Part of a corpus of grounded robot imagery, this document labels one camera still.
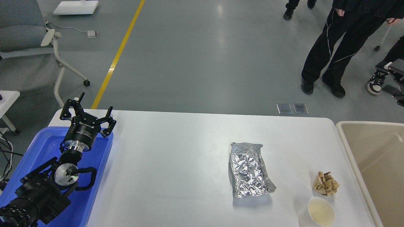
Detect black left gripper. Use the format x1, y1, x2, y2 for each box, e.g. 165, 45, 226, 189
60, 92, 117, 152

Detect white paper cup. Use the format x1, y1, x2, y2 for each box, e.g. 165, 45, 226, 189
298, 196, 335, 227

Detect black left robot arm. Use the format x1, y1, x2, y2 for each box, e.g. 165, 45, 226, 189
1, 93, 116, 227

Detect blue plastic bin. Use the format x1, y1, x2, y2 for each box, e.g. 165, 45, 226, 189
0, 127, 114, 227

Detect white side table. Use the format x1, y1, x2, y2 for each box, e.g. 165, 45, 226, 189
0, 90, 20, 135

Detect grey office chair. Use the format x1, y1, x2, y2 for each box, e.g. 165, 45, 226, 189
0, 0, 91, 107

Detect crumpled aluminium foil bag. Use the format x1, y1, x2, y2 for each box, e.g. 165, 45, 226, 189
229, 142, 277, 199

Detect left metal floor plate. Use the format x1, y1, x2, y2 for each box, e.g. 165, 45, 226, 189
276, 103, 293, 115

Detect metal floor plate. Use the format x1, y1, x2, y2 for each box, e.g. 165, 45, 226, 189
293, 103, 309, 115
276, 103, 293, 115

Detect right metal floor plate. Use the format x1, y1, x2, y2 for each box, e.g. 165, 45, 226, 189
293, 103, 309, 115

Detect crumpled brown paper ball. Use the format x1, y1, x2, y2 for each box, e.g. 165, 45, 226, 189
312, 172, 340, 196

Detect person in black clothes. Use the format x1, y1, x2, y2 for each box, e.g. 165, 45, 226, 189
301, 0, 404, 99

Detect beige plastic bin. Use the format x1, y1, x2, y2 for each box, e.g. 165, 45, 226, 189
335, 121, 404, 227

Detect person with black-white sneaker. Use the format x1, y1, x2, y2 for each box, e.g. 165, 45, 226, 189
366, 36, 404, 95

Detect white power adapter with cable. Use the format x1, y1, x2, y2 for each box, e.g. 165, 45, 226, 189
45, 19, 98, 38

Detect black cables on floor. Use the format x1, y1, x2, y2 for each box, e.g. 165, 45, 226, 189
0, 132, 24, 189

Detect white flat base plate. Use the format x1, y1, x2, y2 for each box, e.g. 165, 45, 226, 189
53, 0, 99, 15

